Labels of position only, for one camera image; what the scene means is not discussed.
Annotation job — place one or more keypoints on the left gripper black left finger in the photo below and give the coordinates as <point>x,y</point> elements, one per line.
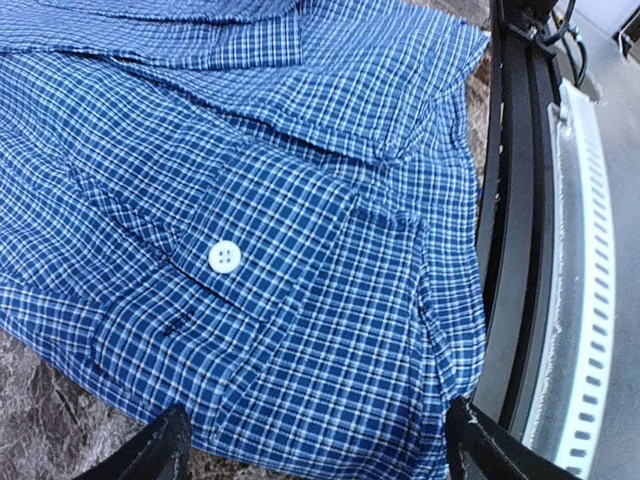
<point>159,451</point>

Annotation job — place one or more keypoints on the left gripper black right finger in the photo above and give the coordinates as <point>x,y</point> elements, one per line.
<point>470,432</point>

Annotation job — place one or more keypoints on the blue checked long sleeve shirt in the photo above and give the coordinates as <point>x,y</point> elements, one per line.
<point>262,210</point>

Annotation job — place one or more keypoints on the white slotted cable duct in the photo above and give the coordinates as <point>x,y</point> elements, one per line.
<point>568,404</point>

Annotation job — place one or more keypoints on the black front rail frame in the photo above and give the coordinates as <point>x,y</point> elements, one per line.
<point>515,234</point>

